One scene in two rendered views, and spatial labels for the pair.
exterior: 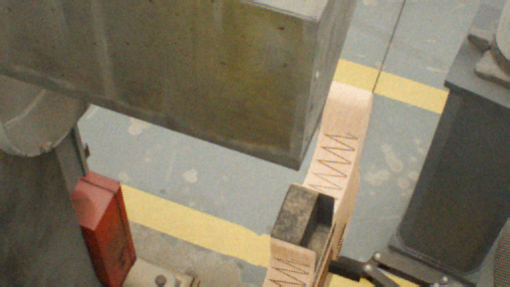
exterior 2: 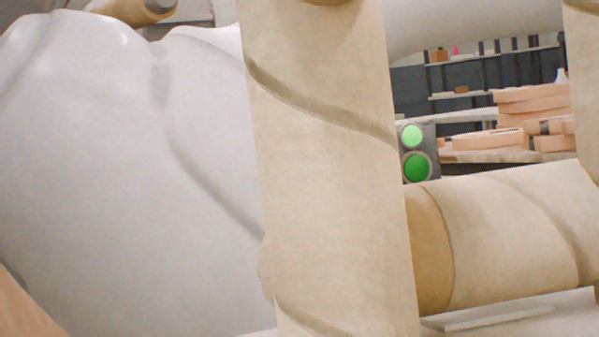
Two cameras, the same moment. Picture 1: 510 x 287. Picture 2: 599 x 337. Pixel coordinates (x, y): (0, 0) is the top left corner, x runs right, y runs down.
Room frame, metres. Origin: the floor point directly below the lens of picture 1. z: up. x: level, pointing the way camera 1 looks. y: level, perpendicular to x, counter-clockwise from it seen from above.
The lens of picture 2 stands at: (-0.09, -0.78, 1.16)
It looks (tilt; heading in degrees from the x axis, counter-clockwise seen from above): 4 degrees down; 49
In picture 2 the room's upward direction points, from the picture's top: 7 degrees counter-clockwise
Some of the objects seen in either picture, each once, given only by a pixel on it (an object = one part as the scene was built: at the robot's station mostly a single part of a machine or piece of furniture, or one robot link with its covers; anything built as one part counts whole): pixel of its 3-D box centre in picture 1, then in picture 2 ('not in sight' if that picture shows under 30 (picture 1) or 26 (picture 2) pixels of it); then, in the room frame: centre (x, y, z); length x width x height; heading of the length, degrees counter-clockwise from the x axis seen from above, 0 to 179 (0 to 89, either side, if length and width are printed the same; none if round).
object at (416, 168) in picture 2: not in sight; (414, 168); (0.82, 0.08, 1.07); 0.03 x 0.01 x 0.03; 161
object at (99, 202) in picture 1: (65, 215); not in sight; (0.76, 0.38, 0.49); 0.25 x 0.12 x 0.37; 71
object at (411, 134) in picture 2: not in sight; (412, 135); (0.82, 0.07, 1.10); 0.03 x 0.01 x 0.03; 161
